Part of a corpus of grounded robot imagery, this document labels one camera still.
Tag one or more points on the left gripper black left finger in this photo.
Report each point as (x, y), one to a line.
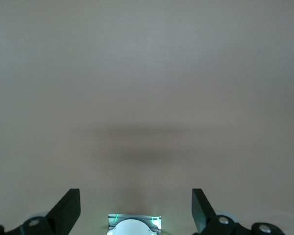
(63, 213)

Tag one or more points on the brown table cover sheet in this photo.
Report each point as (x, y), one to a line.
(147, 98)

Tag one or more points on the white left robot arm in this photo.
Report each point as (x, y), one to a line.
(132, 228)

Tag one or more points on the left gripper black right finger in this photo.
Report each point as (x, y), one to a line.
(203, 215)

